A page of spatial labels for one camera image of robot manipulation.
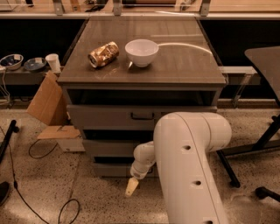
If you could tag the crushed golden soda can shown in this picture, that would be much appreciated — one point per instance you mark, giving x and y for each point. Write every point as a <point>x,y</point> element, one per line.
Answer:
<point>103,55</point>

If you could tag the black stand leg left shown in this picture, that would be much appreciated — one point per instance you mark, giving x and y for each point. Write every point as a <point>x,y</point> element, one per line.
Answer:
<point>13,128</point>

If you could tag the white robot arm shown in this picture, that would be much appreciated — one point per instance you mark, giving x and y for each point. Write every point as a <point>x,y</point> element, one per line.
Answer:
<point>181,142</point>

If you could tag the grey drawer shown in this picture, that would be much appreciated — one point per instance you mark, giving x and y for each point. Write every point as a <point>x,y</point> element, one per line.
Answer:
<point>116,117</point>
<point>112,170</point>
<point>110,148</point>

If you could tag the grey side shelf left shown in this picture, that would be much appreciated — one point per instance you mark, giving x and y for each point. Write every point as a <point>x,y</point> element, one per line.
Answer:
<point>22,77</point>

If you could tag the brown cardboard box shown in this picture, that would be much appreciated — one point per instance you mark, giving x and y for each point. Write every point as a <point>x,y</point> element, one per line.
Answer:
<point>49,106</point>

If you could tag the white paper cup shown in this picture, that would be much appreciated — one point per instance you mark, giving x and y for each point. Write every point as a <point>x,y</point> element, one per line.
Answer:
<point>54,62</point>

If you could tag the grey drawer cabinet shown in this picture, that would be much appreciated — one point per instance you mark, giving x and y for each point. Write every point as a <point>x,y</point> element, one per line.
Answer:
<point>184,72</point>

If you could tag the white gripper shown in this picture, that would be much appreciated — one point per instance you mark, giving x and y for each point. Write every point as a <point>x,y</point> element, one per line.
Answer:
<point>137,172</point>

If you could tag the black foot bottom left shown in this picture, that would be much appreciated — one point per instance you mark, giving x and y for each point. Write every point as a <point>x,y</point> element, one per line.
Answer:
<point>4,192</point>

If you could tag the grey bottom drawer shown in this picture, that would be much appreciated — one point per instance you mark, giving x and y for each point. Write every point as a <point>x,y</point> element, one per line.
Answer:
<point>112,170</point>

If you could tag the grey top drawer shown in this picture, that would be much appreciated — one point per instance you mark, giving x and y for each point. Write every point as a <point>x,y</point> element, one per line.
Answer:
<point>116,117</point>

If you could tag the black caster base right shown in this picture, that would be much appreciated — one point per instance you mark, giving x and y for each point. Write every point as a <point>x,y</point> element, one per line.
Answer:
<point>263,192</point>

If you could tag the blue bowl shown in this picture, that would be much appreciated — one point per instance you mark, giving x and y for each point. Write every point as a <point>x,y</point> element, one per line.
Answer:
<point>35,65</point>
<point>12,62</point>

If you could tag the white bowl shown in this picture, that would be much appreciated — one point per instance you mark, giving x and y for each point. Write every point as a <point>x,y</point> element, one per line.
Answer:
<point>141,52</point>

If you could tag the grey middle drawer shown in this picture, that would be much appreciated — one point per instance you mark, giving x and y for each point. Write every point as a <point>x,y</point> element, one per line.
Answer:
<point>110,148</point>

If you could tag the blue bowl far left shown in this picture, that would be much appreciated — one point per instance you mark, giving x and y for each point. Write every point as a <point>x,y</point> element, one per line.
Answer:
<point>12,62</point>

